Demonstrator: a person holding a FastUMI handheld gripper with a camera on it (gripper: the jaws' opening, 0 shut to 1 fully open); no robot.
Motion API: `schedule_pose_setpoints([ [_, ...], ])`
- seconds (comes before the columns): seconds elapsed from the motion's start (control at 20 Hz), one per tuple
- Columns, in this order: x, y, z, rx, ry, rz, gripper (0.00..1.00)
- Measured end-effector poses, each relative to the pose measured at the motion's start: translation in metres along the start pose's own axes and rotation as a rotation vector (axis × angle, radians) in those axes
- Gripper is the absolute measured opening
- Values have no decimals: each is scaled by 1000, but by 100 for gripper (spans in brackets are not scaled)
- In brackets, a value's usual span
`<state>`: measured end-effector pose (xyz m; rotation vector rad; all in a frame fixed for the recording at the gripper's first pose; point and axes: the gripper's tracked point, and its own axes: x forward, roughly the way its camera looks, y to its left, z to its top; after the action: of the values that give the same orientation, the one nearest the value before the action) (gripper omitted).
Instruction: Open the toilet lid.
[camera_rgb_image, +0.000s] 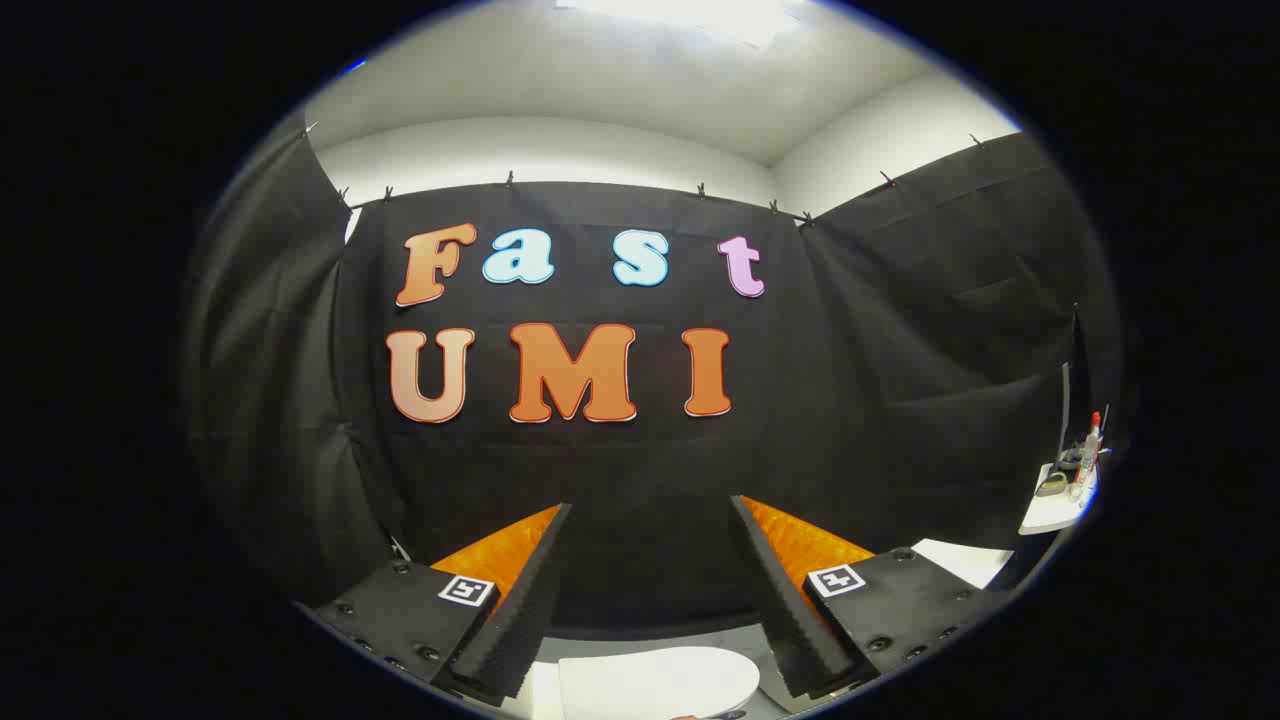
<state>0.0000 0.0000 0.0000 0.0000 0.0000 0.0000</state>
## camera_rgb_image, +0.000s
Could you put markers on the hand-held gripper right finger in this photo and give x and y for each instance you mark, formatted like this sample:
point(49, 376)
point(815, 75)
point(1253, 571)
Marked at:
point(775, 600)

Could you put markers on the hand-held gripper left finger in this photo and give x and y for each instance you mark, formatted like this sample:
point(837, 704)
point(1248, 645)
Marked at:
point(535, 610)

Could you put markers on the white toilet lid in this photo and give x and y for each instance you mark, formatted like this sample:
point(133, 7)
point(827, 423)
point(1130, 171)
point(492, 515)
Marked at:
point(660, 685)

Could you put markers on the black backdrop cloth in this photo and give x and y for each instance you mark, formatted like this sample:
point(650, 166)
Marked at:
point(620, 470)

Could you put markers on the white drawer cabinet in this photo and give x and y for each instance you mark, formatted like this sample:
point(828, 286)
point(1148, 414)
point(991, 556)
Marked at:
point(960, 560)

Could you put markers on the white bottle red cap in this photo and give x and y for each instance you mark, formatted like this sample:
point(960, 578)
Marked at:
point(1092, 440)

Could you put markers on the row of black clips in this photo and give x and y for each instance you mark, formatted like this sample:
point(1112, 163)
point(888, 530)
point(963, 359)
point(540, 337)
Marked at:
point(509, 179)

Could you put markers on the ceiling light panel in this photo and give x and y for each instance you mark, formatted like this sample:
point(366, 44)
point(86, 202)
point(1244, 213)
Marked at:
point(690, 12)

